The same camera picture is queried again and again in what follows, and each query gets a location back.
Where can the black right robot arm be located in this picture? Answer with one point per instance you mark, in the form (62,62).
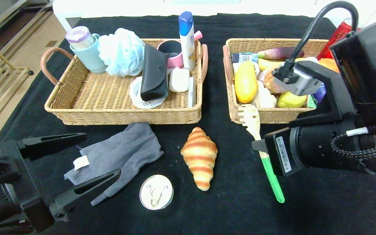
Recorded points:
(370,65)

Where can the pull tab tin can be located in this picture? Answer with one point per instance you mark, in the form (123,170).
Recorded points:
(157,192)

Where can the toy cream puff bun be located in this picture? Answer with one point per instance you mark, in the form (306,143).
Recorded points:
(271,85)

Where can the toy yellow lemon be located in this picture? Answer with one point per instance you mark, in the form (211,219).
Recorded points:
(290,100)

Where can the gray towel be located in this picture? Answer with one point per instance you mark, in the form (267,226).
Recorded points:
(126,150)

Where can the black glasses case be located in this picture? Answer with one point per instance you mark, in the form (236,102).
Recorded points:
(154,74)

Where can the white comb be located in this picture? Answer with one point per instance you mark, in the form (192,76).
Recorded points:
(191,94)

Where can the white shampoo bottle blue cap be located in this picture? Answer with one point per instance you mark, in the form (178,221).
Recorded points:
(188,48)

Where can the toy croissant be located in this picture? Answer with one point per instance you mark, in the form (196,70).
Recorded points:
(199,156)

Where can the toy yellow banana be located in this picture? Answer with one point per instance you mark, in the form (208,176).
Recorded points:
(268,64)

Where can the red soda can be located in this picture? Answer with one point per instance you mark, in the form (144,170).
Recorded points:
(336,39)

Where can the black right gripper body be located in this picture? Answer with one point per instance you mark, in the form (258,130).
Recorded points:
(281,155)

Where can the white soap box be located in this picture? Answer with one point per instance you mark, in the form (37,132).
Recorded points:
(179,80)

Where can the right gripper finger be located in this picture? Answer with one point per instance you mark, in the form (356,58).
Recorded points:
(260,147)

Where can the teal plastic cup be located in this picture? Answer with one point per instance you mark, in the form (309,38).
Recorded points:
(90,58)

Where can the gold metal rack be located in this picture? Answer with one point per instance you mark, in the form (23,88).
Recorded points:
(18,68)

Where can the rectangular wicker basket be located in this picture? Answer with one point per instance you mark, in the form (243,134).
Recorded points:
(273,116)
(103,98)

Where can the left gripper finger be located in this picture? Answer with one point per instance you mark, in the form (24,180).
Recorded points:
(73,199)
(51,142)

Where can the white round container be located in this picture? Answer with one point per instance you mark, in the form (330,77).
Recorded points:
(136,94)

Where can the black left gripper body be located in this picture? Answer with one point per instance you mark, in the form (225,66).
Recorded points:
(28,182)

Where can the light blue bath pouf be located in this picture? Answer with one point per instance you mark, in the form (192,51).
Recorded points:
(122,53)

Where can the toy purple eggplant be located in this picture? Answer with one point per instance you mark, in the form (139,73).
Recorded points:
(276,53)

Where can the black tablecloth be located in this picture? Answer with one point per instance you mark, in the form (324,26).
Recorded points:
(224,222)

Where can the white drink bottle blue cap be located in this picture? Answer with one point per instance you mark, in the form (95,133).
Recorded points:
(320,93)

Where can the toy yellow papaya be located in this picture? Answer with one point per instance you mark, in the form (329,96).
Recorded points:
(245,82)

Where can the green snack packet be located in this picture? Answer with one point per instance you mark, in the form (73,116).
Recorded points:
(311,101)

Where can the toy white garlic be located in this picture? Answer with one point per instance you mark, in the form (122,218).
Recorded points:
(263,97)

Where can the pink mug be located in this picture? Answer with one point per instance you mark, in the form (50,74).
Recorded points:
(176,63)

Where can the small toy orange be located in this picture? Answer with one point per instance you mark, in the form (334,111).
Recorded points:
(330,63)

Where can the blue barcode snack packet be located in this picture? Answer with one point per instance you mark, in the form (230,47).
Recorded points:
(245,58)

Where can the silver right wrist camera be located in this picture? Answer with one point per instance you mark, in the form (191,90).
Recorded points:
(300,81)

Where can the purple lidded jar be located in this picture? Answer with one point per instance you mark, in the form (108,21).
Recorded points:
(78,35)

